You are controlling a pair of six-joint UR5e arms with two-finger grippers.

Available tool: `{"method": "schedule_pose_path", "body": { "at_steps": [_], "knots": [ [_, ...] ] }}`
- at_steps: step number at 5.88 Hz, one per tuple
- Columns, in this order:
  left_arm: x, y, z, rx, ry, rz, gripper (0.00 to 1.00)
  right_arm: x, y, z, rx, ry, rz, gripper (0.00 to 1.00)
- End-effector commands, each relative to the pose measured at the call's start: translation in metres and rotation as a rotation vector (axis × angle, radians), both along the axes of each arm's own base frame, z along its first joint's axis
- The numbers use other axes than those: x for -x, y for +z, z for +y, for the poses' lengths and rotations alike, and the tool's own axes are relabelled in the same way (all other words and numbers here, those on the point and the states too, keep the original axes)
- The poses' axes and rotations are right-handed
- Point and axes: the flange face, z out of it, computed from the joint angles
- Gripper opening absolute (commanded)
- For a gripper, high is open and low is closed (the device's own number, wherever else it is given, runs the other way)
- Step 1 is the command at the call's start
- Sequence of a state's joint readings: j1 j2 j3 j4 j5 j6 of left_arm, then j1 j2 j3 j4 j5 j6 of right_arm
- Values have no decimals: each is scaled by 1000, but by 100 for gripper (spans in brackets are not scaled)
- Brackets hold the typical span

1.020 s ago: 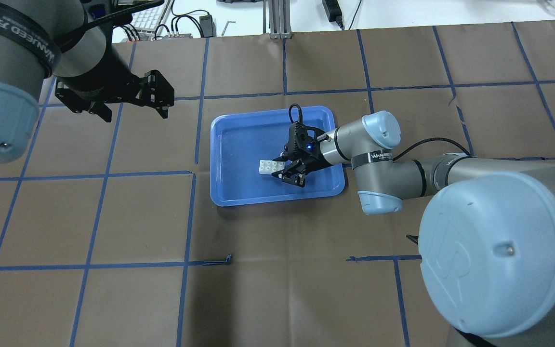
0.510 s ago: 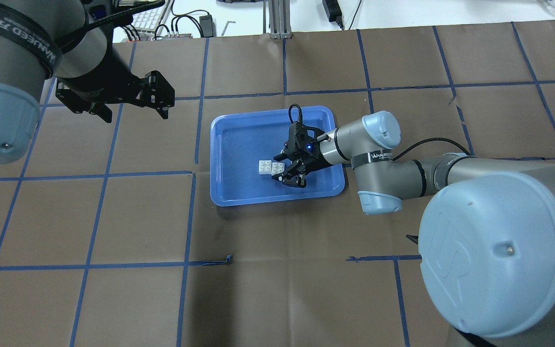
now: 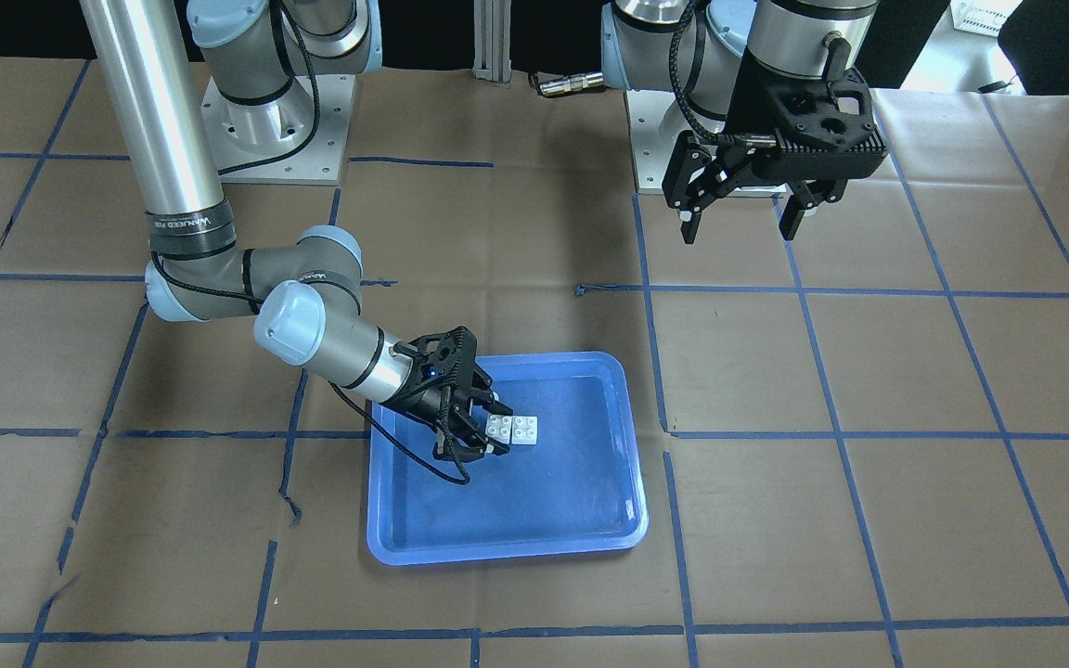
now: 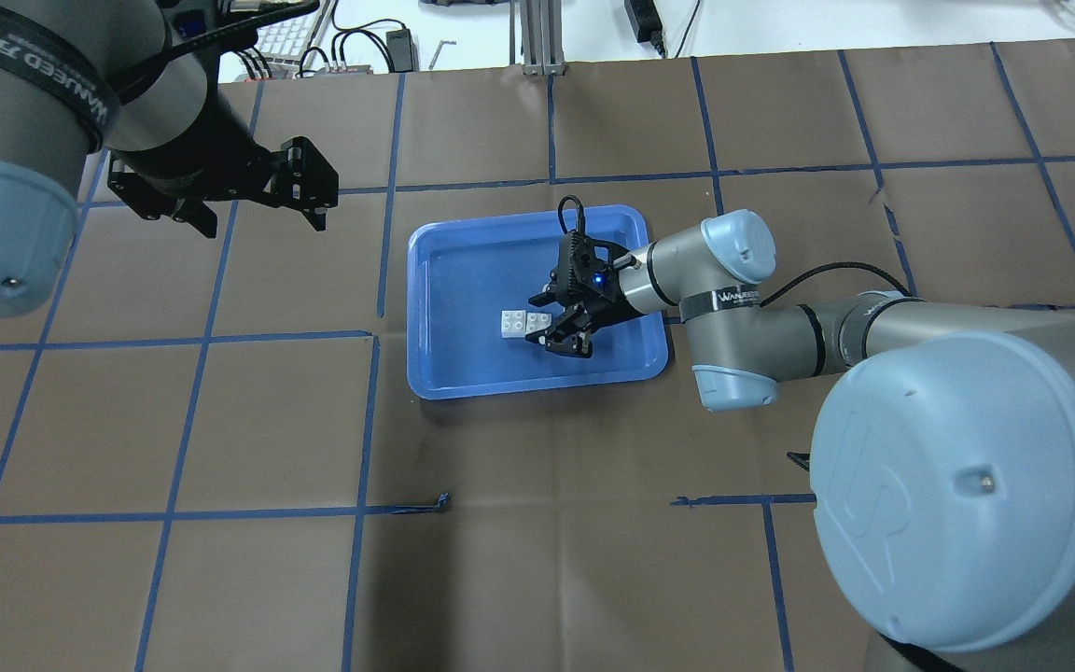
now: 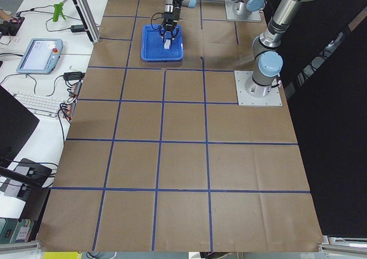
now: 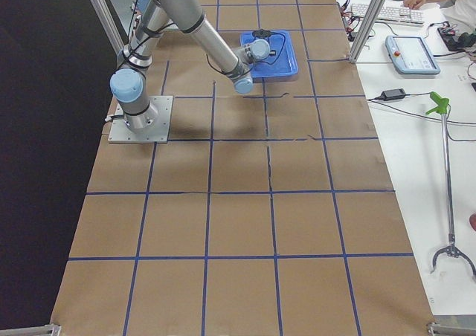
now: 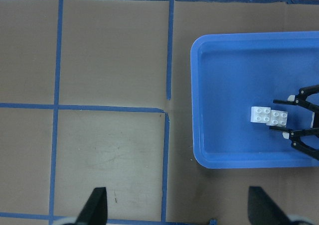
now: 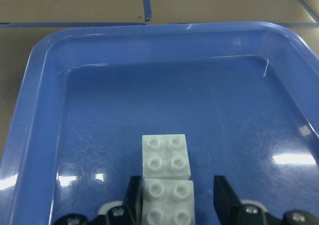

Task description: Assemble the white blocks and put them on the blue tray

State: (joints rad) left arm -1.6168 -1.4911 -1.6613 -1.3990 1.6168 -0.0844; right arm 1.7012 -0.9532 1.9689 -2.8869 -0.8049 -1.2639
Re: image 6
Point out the blue plastic tray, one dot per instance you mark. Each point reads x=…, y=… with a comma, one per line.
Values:
x=281, y=63

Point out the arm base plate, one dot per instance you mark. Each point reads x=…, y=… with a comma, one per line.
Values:
x=151, y=126

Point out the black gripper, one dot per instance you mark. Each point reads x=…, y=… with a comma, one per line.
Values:
x=274, y=50

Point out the aluminium frame post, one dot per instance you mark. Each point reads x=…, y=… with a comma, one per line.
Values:
x=373, y=10

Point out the white keyboard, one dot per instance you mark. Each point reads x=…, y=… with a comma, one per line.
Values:
x=392, y=15

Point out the teach pendant tablet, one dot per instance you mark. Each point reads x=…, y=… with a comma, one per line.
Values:
x=411, y=55

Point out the black power adapter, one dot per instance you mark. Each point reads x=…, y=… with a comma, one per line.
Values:
x=393, y=94

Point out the green handled reacher grabber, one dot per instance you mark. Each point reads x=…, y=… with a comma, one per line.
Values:
x=451, y=250

